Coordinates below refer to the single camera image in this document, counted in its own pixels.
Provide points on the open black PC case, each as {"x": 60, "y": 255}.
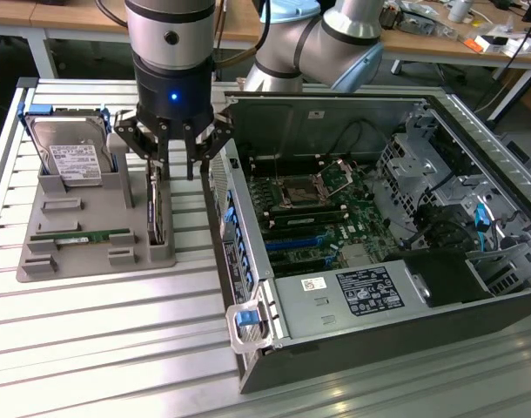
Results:
{"x": 378, "y": 348}

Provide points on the grey plastic parts rack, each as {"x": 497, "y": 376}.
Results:
{"x": 96, "y": 257}

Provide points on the wooden desk with white frame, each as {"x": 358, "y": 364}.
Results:
{"x": 52, "y": 13}

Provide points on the blue expansion slot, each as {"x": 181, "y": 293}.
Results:
{"x": 291, "y": 244}

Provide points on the CPU socket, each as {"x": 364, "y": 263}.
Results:
{"x": 298, "y": 193}

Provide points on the green GPU with black fan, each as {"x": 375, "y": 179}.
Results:
{"x": 154, "y": 209}

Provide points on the green Dell motherboard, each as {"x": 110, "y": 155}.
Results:
{"x": 357, "y": 222}

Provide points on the silver chipset heatsink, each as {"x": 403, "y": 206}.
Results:
{"x": 359, "y": 256}

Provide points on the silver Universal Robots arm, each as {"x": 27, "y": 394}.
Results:
{"x": 170, "y": 26}

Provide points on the green RAM stick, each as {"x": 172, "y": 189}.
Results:
{"x": 87, "y": 235}
{"x": 309, "y": 221}

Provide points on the black plastic shroud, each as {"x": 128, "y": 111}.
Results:
{"x": 448, "y": 278}

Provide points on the cluttered wooden desk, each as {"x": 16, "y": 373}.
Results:
{"x": 422, "y": 43}

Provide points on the hard disk with blue carrier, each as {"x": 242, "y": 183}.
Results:
{"x": 74, "y": 152}

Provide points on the long black expansion slot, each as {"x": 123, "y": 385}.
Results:
{"x": 300, "y": 262}

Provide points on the RAM slot with white clips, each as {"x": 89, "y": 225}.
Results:
{"x": 287, "y": 154}
{"x": 271, "y": 224}
{"x": 287, "y": 160}
{"x": 302, "y": 211}

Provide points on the silver power supply with labels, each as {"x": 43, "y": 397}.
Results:
{"x": 313, "y": 309}

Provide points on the metal socket cover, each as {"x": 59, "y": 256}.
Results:
{"x": 339, "y": 178}

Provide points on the orange and black box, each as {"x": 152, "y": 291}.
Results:
{"x": 485, "y": 43}

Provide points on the metal disk bay cage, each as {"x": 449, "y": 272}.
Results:
{"x": 405, "y": 174}

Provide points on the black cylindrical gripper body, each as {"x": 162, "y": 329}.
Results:
{"x": 174, "y": 87}

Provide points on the perforated metal disk bay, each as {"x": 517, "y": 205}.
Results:
{"x": 505, "y": 274}

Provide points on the thin metal locking lever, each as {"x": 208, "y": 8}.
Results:
{"x": 277, "y": 163}

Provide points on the white cylinder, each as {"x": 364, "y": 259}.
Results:
{"x": 460, "y": 11}

